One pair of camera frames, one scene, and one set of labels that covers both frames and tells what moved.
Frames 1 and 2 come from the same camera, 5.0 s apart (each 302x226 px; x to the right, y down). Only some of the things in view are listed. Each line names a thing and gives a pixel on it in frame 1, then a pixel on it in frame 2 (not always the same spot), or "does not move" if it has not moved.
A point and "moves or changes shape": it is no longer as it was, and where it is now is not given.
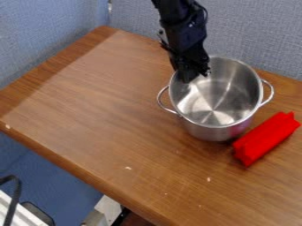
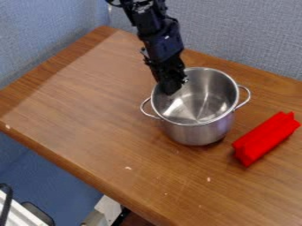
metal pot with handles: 220,103 moves or changes shape
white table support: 109,210 does not move
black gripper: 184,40 to 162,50
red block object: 257,141 does not move
